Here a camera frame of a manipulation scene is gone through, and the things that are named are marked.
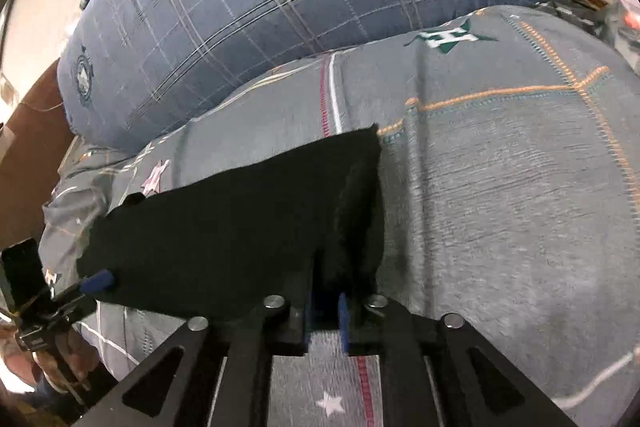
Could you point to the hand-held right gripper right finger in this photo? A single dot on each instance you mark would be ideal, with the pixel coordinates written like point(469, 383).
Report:
point(343, 318)

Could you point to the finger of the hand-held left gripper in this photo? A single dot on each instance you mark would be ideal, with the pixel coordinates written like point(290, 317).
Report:
point(98, 282)

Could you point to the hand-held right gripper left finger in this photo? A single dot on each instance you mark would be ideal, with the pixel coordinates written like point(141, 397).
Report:
point(314, 313)

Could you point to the black pants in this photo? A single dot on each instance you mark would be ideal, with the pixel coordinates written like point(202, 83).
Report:
point(230, 217)

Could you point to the person's left hand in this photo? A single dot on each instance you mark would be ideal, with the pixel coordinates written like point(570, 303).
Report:
point(65, 359)

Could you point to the brown wooden headboard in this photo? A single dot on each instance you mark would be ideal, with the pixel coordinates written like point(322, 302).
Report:
point(30, 147)

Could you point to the grey star-print bed quilt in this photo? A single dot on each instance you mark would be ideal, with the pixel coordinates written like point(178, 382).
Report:
point(500, 207)

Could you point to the blue plaid pillow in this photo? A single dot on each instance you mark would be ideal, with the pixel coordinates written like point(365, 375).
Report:
point(300, 7)

